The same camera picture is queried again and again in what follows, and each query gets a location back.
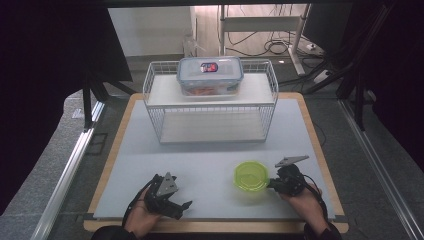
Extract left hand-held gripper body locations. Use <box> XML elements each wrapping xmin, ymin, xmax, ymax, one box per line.
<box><xmin>144</xmin><ymin>171</ymin><xmax>183</xmax><ymax>218</ymax></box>

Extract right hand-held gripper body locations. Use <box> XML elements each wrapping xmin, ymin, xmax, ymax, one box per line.
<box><xmin>274</xmin><ymin>154</ymin><xmax>310</xmax><ymax>197</ymax></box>

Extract green round plastic container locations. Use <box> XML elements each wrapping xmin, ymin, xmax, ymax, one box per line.
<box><xmin>232</xmin><ymin>160</ymin><xmax>271</xmax><ymax>193</ymax></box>

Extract white wire shelf rack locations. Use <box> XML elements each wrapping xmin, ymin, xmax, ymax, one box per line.
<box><xmin>142</xmin><ymin>58</ymin><xmax>280</xmax><ymax>145</ymax></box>

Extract clear plastic food container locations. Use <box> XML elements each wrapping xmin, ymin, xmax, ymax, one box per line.
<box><xmin>176</xmin><ymin>56</ymin><xmax>245</xmax><ymax>98</ymax></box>

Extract person's left hand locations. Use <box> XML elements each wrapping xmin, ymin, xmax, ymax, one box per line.
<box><xmin>125</xmin><ymin>187</ymin><xmax>163</xmax><ymax>239</ymax></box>

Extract person's right hand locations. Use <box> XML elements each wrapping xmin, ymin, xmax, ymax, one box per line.
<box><xmin>279</xmin><ymin>186</ymin><xmax>332</xmax><ymax>236</ymax></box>

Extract grey table mat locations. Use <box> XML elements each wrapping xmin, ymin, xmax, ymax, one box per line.
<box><xmin>92</xmin><ymin>97</ymin><xmax>337</xmax><ymax>221</ymax></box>

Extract black metal stand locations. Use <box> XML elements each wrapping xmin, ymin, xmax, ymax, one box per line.
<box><xmin>81</xmin><ymin>68</ymin><xmax>136</xmax><ymax>131</ymax></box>
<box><xmin>335</xmin><ymin>64</ymin><xmax>368</xmax><ymax>132</ymax></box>

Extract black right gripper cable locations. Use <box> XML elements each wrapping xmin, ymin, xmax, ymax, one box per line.
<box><xmin>301</xmin><ymin>173</ymin><xmax>330</xmax><ymax>224</ymax></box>

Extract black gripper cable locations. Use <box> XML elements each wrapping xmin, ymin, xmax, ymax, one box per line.
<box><xmin>301</xmin><ymin>173</ymin><xmax>330</xmax><ymax>224</ymax></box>
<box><xmin>121</xmin><ymin>173</ymin><xmax>158</xmax><ymax>228</ymax></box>

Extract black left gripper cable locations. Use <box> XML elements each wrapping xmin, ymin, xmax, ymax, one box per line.
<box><xmin>121</xmin><ymin>173</ymin><xmax>158</xmax><ymax>228</ymax></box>

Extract aluminium rail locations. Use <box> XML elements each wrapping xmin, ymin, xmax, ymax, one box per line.
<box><xmin>30</xmin><ymin>100</ymin><xmax>106</xmax><ymax>240</ymax></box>
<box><xmin>337</xmin><ymin>99</ymin><xmax>424</xmax><ymax>240</ymax></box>

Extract black floor cables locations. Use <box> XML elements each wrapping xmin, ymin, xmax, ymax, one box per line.
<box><xmin>225</xmin><ymin>30</ymin><xmax>292</xmax><ymax>58</ymax></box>

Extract white desk frame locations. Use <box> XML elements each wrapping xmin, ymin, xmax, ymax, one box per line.
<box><xmin>218</xmin><ymin>3</ymin><xmax>312</xmax><ymax>77</ymax></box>

